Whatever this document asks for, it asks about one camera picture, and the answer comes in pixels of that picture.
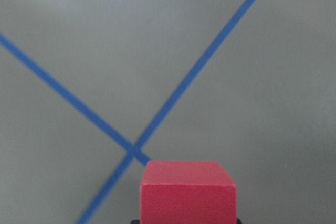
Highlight red cube block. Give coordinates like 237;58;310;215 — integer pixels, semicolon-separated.
140;161;237;223

